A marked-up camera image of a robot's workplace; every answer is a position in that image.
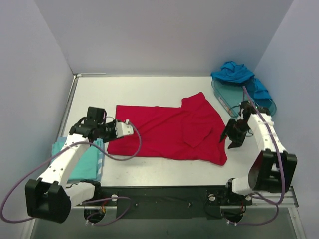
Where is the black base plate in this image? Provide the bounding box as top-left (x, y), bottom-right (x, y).
top-left (84, 186), bottom-right (252, 224)

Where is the folded light blue shirt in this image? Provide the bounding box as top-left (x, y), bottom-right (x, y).
top-left (51, 136), bottom-right (105, 184)

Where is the red polo shirt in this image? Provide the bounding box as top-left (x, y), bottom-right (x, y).
top-left (107, 92), bottom-right (227, 166)

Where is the folded teal shirt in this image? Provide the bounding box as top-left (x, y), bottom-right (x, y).
top-left (51, 140), bottom-right (102, 184)

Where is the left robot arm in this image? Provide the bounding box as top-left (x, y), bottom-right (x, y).
top-left (25, 107), bottom-right (121, 223)

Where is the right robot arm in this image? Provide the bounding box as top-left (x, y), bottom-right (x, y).
top-left (220, 101), bottom-right (297, 204)

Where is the aluminium front rail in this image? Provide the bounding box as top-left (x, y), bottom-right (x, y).
top-left (66, 182), bottom-right (298, 207)

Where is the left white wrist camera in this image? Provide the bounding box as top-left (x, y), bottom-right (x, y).
top-left (115, 119), bottom-right (134, 138)

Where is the blue t shirt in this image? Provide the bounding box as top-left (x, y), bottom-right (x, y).
top-left (211, 61), bottom-right (274, 107)

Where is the teal plastic basket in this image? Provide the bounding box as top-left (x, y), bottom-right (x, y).
top-left (211, 78), bottom-right (277, 118)

